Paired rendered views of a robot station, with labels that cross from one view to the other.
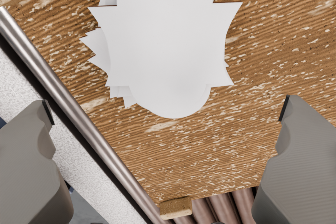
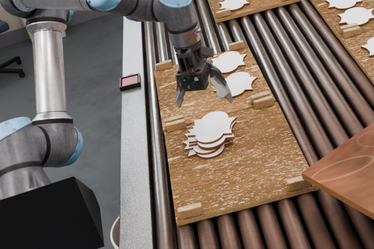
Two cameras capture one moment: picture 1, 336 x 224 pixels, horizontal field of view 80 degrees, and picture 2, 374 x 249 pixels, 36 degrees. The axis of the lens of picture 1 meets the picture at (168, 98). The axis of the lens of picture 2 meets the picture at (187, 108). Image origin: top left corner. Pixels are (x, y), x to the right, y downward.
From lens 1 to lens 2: 1.59 m
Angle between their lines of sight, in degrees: 89
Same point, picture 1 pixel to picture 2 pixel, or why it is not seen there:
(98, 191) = (136, 220)
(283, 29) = (258, 134)
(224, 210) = (230, 239)
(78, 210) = not seen: outside the picture
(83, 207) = not seen: outside the picture
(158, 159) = (192, 183)
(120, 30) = (200, 123)
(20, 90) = (142, 163)
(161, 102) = (205, 138)
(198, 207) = (208, 235)
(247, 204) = (250, 232)
